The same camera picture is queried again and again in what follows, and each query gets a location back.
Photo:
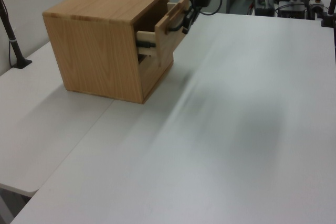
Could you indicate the black electronics box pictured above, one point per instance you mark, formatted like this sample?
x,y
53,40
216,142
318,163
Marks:
x,y
262,3

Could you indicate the wooden cabinet box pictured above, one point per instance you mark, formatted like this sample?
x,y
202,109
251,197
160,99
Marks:
x,y
94,48

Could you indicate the silver metal device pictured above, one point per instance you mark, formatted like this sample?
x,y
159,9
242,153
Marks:
x,y
291,7

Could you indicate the black clamp camera stand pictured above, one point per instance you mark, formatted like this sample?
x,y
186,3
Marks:
x,y
331,1

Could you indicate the black camera stand pole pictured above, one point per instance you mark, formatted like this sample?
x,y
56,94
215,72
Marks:
x,y
13,43

